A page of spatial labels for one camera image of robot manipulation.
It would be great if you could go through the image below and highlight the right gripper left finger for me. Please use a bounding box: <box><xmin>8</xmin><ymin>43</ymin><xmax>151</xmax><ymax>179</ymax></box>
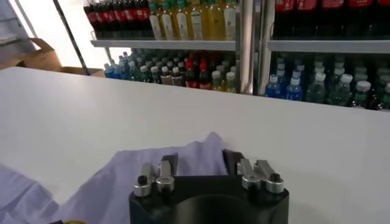
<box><xmin>133</xmin><ymin>152</ymin><xmax>179</xmax><ymax>197</ymax></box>

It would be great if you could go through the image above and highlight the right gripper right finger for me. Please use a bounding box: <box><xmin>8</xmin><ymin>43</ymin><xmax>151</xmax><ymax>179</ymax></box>
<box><xmin>222</xmin><ymin>149</ymin><xmax>285</xmax><ymax>194</ymax></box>

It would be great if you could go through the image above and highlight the purple t-shirt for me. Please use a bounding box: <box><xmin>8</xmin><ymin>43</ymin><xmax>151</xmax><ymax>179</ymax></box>
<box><xmin>0</xmin><ymin>131</ymin><xmax>230</xmax><ymax>224</ymax></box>

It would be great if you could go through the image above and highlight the blue drink bottle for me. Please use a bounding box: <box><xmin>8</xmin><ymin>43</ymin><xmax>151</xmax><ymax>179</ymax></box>
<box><xmin>264</xmin><ymin>74</ymin><xmax>283</xmax><ymax>99</ymax></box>
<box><xmin>285</xmin><ymin>76</ymin><xmax>303</xmax><ymax>101</ymax></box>
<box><xmin>113</xmin><ymin>59</ymin><xmax>123</xmax><ymax>79</ymax></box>
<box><xmin>104</xmin><ymin>63</ymin><xmax>115</xmax><ymax>79</ymax></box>

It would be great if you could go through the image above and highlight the small yellow green tea bottle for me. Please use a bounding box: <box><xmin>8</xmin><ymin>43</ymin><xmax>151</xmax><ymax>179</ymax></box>
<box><xmin>224</xmin><ymin>71</ymin><xmax>237</xmax><ymax>93</ymax></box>
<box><xmin>211</xmin><ymin>70</ymin><xmax>224</xmax><ymax>91</ymax></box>

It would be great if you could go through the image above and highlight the dark bottle brown label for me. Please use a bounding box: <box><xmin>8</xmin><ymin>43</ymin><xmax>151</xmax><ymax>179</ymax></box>
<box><xmin>171</xmin><ymin>66</ymin><xmax>183</xmax><ymax>86</ymax></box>
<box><xmin>160</xmin><ymin>66</ymin><xmax>172</xmax><ymax>85</ymax></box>

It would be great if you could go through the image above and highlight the dark green bottle white cap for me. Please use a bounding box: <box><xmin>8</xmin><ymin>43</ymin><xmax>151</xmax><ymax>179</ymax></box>
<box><xmin>149</xmin><ymin>66</ymin><xmax>161</xmax><ymax>84</ymax></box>
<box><xmin>376</xmin><ymin>82</ymin><xmax>390</xmax><ymax>111</ymax></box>
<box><xmin>350</xmin><ymin>80</ymin><xmax>372</xmax><ymax>109</ymax></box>
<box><xmin>139</xmin><ymin>65</ymin><xmax>151</xmax><ymax>83</ymax></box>

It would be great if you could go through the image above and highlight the small cola bottle red cap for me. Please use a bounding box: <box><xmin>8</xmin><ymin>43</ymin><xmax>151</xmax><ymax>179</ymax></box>
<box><xmin>184</xmin><ymin>59</ymin><xmax>197</xmax><ymax>88</ymax></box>
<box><xmin>197</xmin><ymin>59</ymin><xmax>213</xmax><ymax>90</ymax></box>

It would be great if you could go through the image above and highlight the clear green water bottle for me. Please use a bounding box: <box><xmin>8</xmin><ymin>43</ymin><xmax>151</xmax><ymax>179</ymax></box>
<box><xmin>306</xmin><ymin>72</ymin><xmax>327</xmax><ymax>103</ymax></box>
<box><xmin>328</xmin><ymin>73</ymin><xmax>353</xmax><ymax>107</ymax></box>

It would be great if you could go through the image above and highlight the grey metal shelving unit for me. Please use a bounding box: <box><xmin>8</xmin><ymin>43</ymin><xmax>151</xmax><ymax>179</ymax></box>
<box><xmin>258</xmin><ymin>0</ymin><xmax>390</xmax><ymax>112</ymax></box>
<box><xmin>82</xmin><ymin>0</ymin><xmax>260</xmax><ymax>96</ymax></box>

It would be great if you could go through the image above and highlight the black slanted pole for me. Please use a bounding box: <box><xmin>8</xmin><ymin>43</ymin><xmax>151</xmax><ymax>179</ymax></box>
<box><xmin>53</xmin><ymin>0</ymin><xmax>92</xmax><ymax>76</ymax></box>

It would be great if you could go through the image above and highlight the open cardboard box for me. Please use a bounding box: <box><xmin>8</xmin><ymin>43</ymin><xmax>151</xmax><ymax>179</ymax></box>
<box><xmin>0</xmin><ymin>38</ymin><xmax>106</xmax><ymax>79</ymax></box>

